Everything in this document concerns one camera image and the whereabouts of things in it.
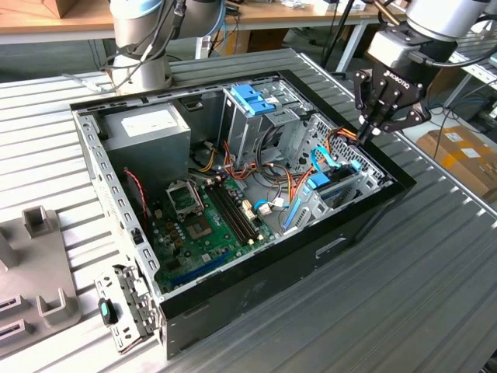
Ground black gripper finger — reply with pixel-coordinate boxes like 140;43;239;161
353;68;388;145
363;91;433;147

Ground orange red yellow power wire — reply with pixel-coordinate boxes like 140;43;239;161
289;127;364;203

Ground blue data wire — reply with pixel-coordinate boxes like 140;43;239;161
311;146;343;174

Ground hard disk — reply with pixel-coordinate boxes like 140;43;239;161
285;161;362;231

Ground grey metal disk bay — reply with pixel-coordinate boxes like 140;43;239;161
279;155;394;236

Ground brown cardboard sheets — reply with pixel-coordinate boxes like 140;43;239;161
425;65;463;98

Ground cardboard box with labels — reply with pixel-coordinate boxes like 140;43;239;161
415;126;497;203

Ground black tripod stand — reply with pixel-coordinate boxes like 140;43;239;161
321;0;359;75

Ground brown cardboard box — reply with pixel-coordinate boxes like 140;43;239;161
235;29;290;54

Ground blue plastic drive latch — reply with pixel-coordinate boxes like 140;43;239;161
229;84;279;117

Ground grey metal drive cage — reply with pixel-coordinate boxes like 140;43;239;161
217;75;311;172

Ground black RAM slot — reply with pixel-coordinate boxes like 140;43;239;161
204;183;253;246
214;181;262;241

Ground CPU socket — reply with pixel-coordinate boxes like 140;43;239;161
165;179;206;217

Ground black open PC case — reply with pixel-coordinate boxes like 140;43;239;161
69;68;417;361

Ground square chipset chip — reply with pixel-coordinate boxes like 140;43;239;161
185;216;214;241

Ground green motherboard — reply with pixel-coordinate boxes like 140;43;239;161
149;176;281;295

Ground grey power supply unit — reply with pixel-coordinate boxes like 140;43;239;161
101;101;192;192

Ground blue expansion slot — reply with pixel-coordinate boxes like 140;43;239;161
170;252;231;287

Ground brown wooden box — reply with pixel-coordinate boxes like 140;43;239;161
38;0;77;19

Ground black latch with teal tab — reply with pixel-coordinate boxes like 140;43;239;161
97;297;120;326

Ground grey parts rack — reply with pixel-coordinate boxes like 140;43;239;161
0;207;85;359

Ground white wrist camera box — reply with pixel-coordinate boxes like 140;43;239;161
367;30;424;65

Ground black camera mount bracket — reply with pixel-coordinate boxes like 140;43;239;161
378;23;428;44

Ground blue wire with white plug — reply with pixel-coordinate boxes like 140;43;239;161
252;197;291;214

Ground yellow orange wire bundle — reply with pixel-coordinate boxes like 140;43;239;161
192;141;218;174

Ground red black fan wire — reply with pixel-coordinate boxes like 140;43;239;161
123;166;152;231

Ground grey metal slot bracket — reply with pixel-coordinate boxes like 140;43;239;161
94;263;164;355

